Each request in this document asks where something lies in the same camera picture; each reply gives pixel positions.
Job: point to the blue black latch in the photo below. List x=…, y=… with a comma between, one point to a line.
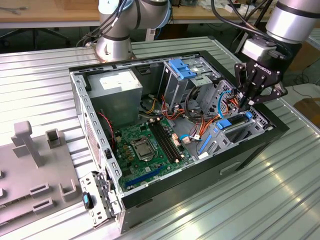
x=86, y=200

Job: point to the grey disk bay cage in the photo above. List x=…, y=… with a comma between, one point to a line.
x=220, y=140

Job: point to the black open PC case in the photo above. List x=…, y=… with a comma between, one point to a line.
x=175, y=200

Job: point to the black slanted pole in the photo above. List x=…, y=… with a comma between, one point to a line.
x=262, y=13

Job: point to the silver CPU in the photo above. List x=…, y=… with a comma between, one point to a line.
x=143, y=151

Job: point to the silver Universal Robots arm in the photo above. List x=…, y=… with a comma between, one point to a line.
x=112, y=47

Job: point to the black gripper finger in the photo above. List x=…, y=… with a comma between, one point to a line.
x=275, y=93
x=240, y=75

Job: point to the grey power supply unit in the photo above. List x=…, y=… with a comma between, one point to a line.
x=115, y=105

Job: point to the hard disk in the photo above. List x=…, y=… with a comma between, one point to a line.
x=223, y=124

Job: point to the orange board connector block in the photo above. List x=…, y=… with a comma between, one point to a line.
x=176, y=141

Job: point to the grey metal drive cage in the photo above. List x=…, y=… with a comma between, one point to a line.
x=175, y=85

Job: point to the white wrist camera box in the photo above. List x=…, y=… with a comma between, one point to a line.
x=255, y=48

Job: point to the black RAM slot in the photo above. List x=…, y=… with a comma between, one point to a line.
x=167, y=141
x=170, y=141
x=164, y=141
x=161, y=141

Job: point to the brown cardboard box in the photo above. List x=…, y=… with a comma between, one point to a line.
x=303, y=57
x=310, y=110

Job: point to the grey parts rack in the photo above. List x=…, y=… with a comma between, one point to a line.
x=25, y=175

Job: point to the wooden desk white frame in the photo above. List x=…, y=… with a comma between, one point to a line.
x=50, y=13
x=195, y=13

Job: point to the CPU socket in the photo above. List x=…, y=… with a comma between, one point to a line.
x=137, y=142

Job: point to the blue plastic drive bracket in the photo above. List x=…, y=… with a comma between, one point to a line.
x=186, y=74

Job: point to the silver slot retention bracket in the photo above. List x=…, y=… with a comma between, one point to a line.
x=96, y=212

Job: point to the white label tag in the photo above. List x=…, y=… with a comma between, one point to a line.
x=203, y=155

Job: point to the blue expansion slot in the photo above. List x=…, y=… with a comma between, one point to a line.
x=145, y=177

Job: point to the green motherboard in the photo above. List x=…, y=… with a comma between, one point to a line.
x=136, y=167

